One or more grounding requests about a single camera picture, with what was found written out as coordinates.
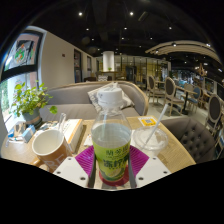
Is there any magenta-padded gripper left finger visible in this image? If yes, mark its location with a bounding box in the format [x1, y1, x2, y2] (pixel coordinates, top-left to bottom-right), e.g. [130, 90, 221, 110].
[52, 144, 98, 189]

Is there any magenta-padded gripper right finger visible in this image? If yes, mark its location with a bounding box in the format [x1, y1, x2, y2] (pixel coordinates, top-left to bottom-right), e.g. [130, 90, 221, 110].
[127, 144, 172, 189]

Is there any clear green-labelled drink bottle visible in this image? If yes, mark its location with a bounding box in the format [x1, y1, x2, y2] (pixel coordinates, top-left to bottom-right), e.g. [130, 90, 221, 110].
[90, 87, 133, 186]

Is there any clear plastic cup with straw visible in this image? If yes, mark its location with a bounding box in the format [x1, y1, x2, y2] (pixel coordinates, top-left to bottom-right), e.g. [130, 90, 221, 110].
[132, 103, 170, 158]

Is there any brown mug with white inside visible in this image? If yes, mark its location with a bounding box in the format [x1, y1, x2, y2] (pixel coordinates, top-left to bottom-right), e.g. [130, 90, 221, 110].
[31, 129, 73, 174]

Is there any thick printed menu board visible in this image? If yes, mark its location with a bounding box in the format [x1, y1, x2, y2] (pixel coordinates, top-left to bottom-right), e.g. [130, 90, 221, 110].
[61, 118, 84, 153]

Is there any yellow square card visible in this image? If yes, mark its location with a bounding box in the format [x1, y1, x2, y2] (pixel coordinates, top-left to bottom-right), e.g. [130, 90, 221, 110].
[137, 115, 158, 128]

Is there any dark grey tufted armchair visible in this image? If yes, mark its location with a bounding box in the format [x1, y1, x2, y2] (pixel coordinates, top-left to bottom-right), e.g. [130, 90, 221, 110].
[161, 116, 218, 164]

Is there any small light blue box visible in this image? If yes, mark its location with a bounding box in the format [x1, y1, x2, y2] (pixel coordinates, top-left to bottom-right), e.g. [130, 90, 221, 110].
[21, 124, 37, 144]

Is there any grey curved sofa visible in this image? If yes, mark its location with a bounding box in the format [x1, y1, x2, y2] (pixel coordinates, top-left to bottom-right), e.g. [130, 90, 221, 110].
[39, 80, 150, 121]

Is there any grey zigzag pillow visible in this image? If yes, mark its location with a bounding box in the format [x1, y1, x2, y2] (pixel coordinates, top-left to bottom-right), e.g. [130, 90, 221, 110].
[87, 82, 135, 113]

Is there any group of dining chairs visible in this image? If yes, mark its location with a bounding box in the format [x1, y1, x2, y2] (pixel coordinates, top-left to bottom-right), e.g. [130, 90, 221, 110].
[144, 73, 224, 134]

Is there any green potted plant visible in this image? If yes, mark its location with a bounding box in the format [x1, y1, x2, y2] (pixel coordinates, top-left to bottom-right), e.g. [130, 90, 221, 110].
[11, 81, 58, 128]

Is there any white round pillar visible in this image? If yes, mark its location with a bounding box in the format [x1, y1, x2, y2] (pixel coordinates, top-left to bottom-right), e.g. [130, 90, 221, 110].
[102, 50, 116, 73]

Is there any black-framed food poster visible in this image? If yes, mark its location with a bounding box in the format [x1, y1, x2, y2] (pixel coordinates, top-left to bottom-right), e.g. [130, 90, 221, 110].
[0, 29, 44, 83]

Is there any group of ceiling lights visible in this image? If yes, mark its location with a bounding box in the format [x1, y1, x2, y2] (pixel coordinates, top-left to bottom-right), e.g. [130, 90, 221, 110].
[76, 9, 214, 48]

